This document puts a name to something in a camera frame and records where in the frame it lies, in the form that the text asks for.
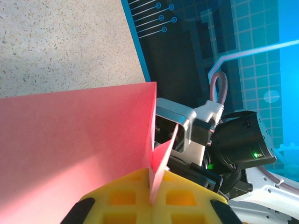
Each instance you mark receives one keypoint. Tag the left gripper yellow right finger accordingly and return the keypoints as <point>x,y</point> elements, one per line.
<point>191,203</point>

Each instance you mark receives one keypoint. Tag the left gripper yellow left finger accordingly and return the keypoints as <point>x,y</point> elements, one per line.
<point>116,200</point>

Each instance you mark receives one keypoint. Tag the pink paper sheet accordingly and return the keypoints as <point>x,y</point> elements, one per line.
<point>70,128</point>

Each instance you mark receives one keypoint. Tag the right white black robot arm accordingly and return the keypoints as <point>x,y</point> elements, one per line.
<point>268,205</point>

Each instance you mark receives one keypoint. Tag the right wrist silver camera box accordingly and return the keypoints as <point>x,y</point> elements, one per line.
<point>177,112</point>

